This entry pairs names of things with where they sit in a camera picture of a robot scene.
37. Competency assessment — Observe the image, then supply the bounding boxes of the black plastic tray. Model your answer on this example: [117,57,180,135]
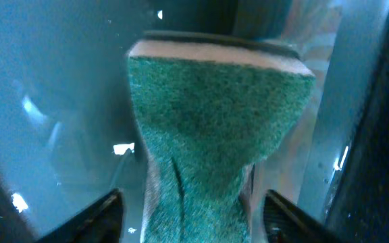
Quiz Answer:
[0,1,389,242]

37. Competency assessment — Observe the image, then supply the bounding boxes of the green scrubbing sponge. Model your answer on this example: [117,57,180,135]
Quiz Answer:
[127,30,316,242]

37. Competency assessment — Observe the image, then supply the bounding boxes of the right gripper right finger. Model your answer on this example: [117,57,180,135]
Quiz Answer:
[263,190,342,243]

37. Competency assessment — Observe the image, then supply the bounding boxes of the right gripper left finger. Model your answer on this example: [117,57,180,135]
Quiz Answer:
[37,188,124,243]

